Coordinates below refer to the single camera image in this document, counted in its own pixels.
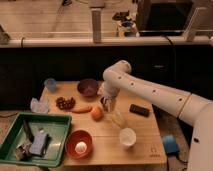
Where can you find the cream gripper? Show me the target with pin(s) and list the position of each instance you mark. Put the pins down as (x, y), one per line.
(108, 103)

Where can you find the orange apple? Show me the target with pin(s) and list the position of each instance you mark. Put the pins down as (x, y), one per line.
(96, 113)

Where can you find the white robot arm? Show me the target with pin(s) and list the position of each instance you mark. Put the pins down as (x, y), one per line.
(188, 107)

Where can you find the white paper cup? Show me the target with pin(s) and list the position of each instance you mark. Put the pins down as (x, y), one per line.
(127, 138)

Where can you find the blue plastic cup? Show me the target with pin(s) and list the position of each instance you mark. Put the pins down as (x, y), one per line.
(50, 84)

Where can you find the yellow banana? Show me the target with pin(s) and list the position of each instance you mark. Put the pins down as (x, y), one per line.
(118, 119)

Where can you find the black rectangular remote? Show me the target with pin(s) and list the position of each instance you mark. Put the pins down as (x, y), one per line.
(139, 110)

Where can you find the purple bowl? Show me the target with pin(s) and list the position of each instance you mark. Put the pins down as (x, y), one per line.
(88, 87)

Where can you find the orange carrot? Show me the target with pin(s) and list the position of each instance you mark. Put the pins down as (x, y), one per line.
(81, 110)

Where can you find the wooden cutting board table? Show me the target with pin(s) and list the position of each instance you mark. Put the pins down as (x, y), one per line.
(107, 150)

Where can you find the dark red grapes bunch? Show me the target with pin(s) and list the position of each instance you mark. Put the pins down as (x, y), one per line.
(65, 104)

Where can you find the red bowl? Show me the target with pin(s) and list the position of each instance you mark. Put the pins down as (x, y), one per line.
(76, 137)

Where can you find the white egg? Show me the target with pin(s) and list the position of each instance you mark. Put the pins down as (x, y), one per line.
(81, 147)

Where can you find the crumpled clear plastic bag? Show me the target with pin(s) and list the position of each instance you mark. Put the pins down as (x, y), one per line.
(39, 106)

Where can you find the blue tape roll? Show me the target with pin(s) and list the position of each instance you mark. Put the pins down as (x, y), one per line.
(170, 144)

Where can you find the blue sponge block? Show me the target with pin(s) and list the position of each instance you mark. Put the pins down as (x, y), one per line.
(39, 143)

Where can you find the green plastic tray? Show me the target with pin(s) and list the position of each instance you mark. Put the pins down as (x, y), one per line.
(57, 128)

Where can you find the black knife in tray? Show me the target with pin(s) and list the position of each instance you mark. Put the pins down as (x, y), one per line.
(27, 131)

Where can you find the black monitor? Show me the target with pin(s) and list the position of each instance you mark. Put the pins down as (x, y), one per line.
(162, 16)

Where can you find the crumpled foil piece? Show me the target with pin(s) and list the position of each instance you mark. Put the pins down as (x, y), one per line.
(22, 151)

